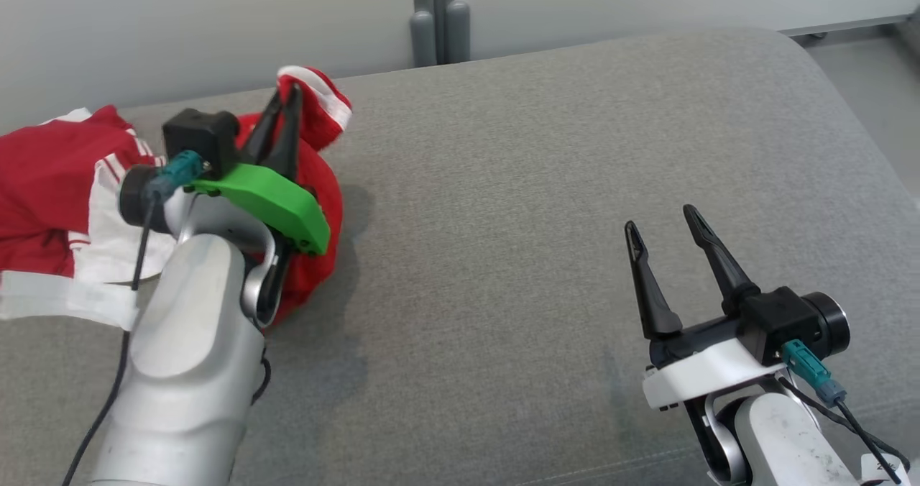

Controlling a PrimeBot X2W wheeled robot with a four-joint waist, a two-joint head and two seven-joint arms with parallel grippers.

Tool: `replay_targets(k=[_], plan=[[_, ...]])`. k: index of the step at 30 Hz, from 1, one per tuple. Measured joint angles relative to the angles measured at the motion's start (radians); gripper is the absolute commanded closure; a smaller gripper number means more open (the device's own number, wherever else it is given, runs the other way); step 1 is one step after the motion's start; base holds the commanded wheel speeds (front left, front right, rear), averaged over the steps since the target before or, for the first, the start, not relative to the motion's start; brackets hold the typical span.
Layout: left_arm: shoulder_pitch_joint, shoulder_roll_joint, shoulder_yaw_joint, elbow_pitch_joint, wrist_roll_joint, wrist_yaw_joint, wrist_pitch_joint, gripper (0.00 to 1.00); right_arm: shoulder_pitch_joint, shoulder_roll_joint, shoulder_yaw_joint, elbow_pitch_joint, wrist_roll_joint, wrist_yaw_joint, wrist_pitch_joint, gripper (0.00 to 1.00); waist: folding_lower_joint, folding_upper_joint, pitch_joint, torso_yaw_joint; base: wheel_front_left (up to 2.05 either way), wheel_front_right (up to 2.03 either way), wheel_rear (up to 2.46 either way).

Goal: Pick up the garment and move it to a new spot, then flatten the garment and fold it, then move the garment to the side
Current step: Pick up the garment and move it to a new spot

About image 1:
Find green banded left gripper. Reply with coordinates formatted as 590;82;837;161
190;83;333;258

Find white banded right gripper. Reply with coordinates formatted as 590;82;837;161
624;204;789;411

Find red shorts with white stripe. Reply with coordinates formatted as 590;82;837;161
234;65;354;326

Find red jersey with white sleeves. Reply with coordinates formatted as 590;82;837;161
0;105;180;285

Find grey rounded bumper cylinder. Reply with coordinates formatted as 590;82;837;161
410;10;438;68
444;0;472;64

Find grey fabric sofa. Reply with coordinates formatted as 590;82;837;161
0;26;920;486

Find white tape flag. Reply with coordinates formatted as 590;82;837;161
0;270;142;332

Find teal left cable connector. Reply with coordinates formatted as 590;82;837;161
153;150;206;198

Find teal cable connector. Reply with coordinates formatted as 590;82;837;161
153;150;206;198
781;339;847;408

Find teal right cable connector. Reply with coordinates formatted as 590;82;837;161
781;339;847;408

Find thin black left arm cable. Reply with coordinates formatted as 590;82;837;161
61;184;160;486

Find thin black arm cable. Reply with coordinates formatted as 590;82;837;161
61;184;160;486
780;378;910;486

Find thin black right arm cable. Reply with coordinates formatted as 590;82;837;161
780;378;910;486

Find white printed cable label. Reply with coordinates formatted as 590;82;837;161
860;454;908;486

